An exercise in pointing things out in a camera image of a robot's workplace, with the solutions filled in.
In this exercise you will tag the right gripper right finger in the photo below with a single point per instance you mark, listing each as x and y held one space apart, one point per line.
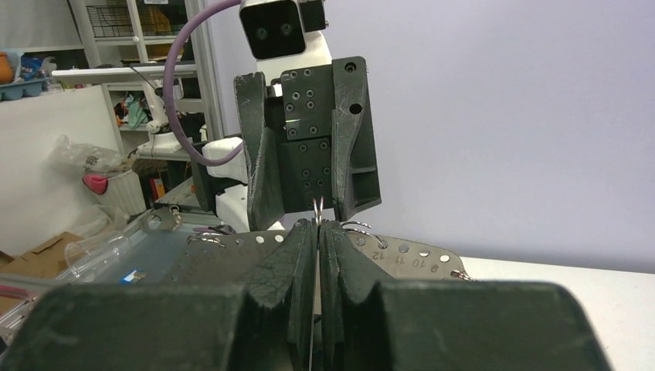
372 321

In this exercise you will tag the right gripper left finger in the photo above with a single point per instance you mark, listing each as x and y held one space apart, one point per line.
260 321

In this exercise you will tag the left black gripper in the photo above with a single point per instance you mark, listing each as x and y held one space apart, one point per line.
287 130

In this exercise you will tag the large grey keyring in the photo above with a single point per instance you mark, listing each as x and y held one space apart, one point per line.
212 257

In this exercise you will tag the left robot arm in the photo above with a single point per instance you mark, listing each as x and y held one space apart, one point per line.
224 188

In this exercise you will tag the blue key tag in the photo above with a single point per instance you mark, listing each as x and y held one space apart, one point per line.
133 277

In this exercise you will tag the cluttered metal shelving unit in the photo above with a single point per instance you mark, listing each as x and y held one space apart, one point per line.
132 24

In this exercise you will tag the white ribbed waste bin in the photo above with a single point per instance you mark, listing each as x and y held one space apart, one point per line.
125 193

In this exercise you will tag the clear plastic container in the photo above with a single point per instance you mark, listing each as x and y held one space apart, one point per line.
87 259

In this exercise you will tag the cardboard box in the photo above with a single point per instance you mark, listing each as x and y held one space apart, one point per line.
47 260

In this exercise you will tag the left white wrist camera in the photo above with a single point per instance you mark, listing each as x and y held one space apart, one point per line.
285 35

